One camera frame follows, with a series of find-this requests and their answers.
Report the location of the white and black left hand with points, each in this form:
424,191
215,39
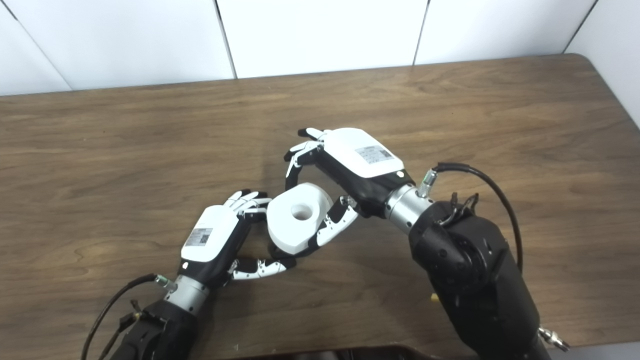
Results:
210,235

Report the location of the white and black right hand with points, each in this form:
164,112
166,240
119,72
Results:
360,160

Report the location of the round white piece with holes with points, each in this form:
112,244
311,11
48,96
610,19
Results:
290,230

